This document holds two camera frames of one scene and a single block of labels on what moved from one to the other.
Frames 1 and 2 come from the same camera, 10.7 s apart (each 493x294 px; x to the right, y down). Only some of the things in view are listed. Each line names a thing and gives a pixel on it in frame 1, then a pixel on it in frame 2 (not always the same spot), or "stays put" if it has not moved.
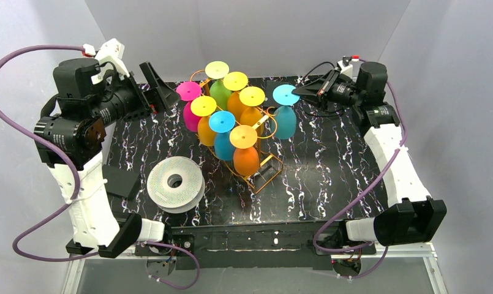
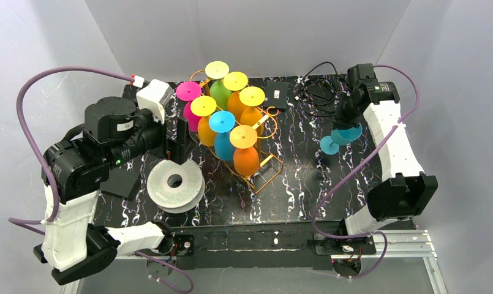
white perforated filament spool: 176,185 stays put
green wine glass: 217,70 stays put
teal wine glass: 285,116 → 329,145
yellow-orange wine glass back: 236,81 stays put
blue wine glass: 223,122 stays put
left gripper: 147,97 → 172,143
